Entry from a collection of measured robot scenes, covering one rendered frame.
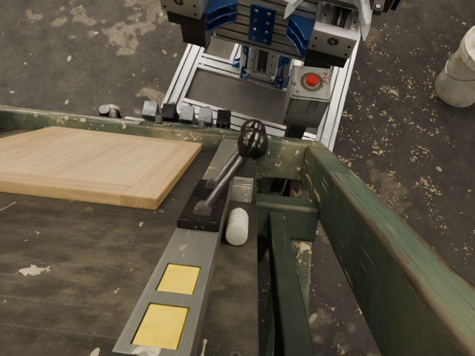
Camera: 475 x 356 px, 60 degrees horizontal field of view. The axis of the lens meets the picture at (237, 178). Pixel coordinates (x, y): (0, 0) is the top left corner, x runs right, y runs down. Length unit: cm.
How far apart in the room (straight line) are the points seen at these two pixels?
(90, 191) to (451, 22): 262
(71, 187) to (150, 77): 178
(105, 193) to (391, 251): 42
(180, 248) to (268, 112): 166
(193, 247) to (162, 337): 15
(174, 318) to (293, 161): 93
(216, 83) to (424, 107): 118
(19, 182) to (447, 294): 60
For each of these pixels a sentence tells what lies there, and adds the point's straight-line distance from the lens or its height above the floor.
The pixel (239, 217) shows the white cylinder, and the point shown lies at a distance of 57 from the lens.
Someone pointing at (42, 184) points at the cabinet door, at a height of 135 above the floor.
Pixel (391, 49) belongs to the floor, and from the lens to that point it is 271.
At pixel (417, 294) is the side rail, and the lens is 42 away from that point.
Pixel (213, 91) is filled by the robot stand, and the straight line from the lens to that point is 209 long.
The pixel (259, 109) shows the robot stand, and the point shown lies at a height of 21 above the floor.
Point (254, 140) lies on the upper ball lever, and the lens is 47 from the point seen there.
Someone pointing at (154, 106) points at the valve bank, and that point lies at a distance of 142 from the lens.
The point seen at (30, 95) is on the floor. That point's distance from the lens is 256.
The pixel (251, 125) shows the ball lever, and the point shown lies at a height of 145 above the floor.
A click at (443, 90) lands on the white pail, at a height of 6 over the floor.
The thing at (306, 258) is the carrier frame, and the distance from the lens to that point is 122.
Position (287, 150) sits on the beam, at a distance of 119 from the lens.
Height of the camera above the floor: 196
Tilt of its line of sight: 69 degrees down
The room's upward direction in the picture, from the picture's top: 5 degrees clockwise
